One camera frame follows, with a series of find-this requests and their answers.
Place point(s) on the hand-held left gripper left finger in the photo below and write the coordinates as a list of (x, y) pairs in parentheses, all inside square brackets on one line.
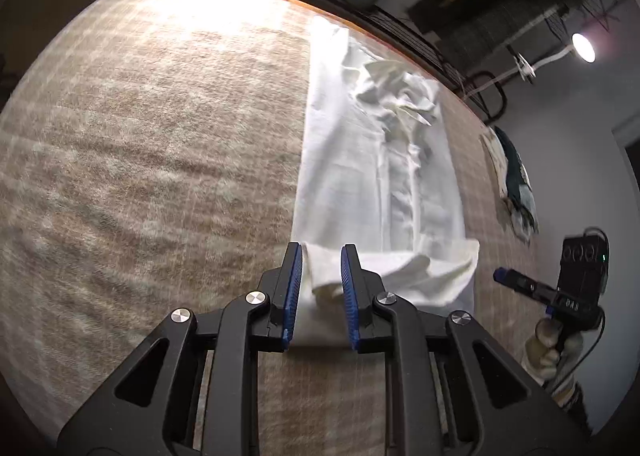
[(292, 286)]

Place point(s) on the white shirt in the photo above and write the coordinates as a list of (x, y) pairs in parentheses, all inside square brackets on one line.
[(380, 170)]

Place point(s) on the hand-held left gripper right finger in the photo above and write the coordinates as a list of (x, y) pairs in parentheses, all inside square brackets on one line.
[(350, 296)]

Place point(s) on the person's right hand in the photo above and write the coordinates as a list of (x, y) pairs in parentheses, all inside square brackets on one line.
[(550, 346)]

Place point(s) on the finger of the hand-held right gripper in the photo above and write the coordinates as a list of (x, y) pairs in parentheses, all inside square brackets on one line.
[(520, 282)]

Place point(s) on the beige checked blanket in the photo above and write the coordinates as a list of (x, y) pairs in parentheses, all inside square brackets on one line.
[(150, 160)]

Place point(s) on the white desk lamp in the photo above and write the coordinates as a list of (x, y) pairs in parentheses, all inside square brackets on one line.
[(555, 53)]

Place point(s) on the pile of dark clothes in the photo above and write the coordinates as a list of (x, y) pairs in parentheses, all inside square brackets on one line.
[(515, 180)]

